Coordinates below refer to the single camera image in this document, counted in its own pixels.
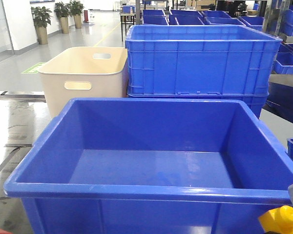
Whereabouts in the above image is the large blue target bin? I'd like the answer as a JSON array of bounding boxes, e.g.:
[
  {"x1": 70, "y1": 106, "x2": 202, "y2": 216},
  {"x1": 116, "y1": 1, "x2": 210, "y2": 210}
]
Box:
[{"x1": 4, "y1": 98, "x2": 293, "y2": 234}]

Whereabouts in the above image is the yellow studded toy brick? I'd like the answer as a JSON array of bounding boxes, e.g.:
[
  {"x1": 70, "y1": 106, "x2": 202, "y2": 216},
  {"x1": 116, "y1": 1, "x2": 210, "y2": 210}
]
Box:
[{"x1": 258, "y1": 205, "x2": 293, "y2": 234}]

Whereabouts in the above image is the potted plant right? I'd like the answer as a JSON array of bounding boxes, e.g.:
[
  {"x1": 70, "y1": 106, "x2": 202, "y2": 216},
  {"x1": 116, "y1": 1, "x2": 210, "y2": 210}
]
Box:
[{"x1": 68, "y1": 0, "x2": 84, "y2": 29}]

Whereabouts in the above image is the beige plastic bin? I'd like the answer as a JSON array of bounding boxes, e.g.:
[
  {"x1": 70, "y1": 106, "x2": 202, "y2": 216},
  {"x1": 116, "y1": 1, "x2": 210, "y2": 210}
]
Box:
[{"x1": 38, "y1": 47, "x2": 129, "y2": 117}]

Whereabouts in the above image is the tall blue crate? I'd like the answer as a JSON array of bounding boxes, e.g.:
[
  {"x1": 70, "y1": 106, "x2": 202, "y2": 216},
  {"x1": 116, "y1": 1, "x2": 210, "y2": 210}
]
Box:
[{"x1": 125, "y1": 25, "x2": 281, "y2": 96}]

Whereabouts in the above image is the potted plant middle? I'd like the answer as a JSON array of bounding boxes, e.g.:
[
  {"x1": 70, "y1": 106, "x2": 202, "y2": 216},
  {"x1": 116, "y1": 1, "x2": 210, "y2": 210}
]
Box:
[{"x1": 54, "y1": 1, "x2": 69, "y2": 34}]

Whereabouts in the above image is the potted plant left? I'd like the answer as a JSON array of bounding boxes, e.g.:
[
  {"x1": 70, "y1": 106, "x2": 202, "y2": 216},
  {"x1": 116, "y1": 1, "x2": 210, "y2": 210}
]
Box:
[{"x1": 31, "y1": 6, "x2": 52, "y2": 45}]

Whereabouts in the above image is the potted plant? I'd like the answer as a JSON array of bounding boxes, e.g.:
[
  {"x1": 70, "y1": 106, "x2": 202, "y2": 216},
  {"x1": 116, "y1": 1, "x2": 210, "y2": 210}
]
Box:
[
  {"x1": 54, "y1": 1, "x2": 69, "y2": 34},
  {"x1": 31, "y1": 6, "x2": 52, "y2": 45},
  {"x1": 68, "y1": 0, "x2": 84, "y2": 29}
]

